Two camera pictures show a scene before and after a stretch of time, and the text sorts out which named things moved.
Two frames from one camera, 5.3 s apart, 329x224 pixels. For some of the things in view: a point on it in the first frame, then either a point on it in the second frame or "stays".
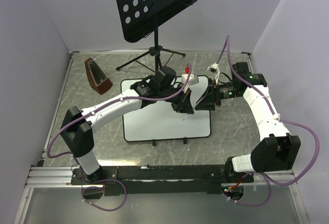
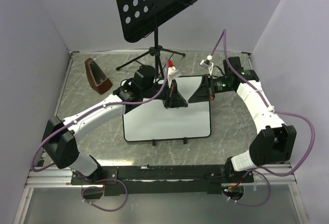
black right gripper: [212, 95] -> [204, 93]
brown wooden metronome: [97, 79] stays
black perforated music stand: [144, 2] stays
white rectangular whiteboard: [159, 120] stays
